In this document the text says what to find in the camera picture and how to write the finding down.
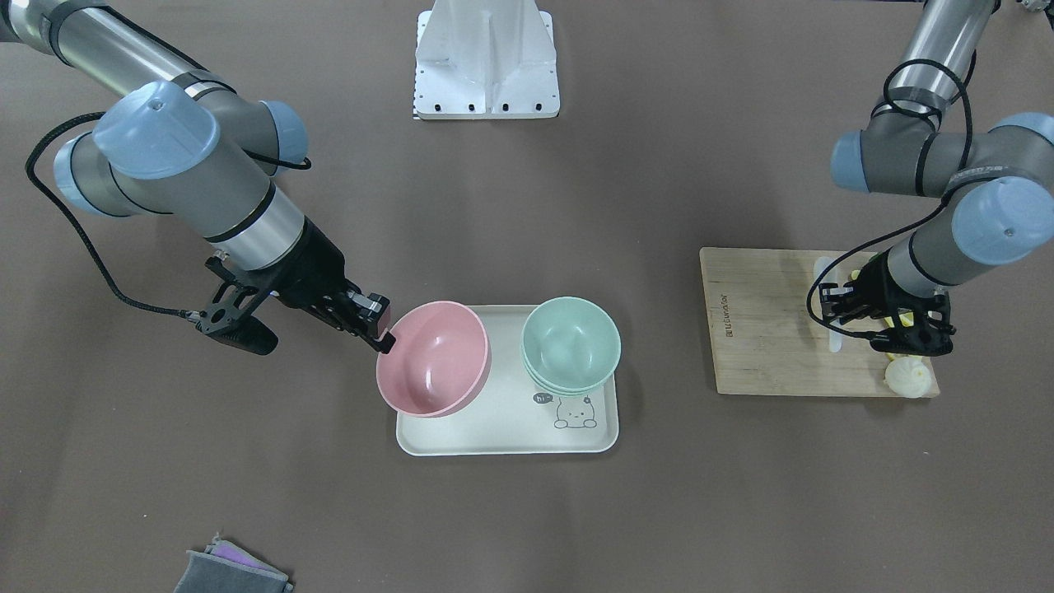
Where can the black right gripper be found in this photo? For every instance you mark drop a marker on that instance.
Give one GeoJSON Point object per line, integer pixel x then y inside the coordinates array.
{"type": "Point", "coordinates": [315, 268]}

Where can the grey folded cloth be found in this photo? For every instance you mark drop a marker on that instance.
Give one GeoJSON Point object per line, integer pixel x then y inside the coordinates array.
{"type": "Point", "coordinates": [224, 566]}

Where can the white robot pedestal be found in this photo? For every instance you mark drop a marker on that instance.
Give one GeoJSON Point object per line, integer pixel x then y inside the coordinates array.
{"type": "Point", "coordinates": [485, 60]}

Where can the white toy steamed bun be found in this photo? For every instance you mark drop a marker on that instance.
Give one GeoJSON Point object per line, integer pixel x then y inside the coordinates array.
{"type": "Point", "coordinates": [909, 377]}

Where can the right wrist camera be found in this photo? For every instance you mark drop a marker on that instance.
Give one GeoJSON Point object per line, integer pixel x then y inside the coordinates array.
{"type": "Point", "coordinates": [229, 319]}

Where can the wooden cutting board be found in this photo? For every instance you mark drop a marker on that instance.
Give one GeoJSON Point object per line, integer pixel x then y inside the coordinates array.
{"type": "Point", "coordinates": [763, 342]}

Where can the white ceramic spoon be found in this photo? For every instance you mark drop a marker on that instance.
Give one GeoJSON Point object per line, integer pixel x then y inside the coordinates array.
{"type": "Point", "coordinates": [826, 272]}

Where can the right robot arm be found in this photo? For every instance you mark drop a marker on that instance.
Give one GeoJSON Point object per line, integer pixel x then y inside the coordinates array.
{"type": "Point", "coordinates": [180, 141]}

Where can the green bowl stack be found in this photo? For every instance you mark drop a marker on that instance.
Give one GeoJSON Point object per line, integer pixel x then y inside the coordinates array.
{"type": "Point", "coordinates": [570, 346]}

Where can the cream serving tray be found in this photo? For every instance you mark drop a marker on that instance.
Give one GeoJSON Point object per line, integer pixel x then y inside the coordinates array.
{"type": "Point", "coordinates": [513, 416]}

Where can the small pink bowl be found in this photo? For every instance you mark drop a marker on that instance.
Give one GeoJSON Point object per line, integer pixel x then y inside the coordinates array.
{"type": "Point", "coordinates": [439, 364]}

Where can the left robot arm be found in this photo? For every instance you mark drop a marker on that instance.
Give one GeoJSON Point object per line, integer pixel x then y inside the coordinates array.
{"type": "Point", "coordinates": [994, 189]}

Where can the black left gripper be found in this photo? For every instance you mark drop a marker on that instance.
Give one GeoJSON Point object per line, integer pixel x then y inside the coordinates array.
{"type": "Point", "coordinates": [888, 290]}

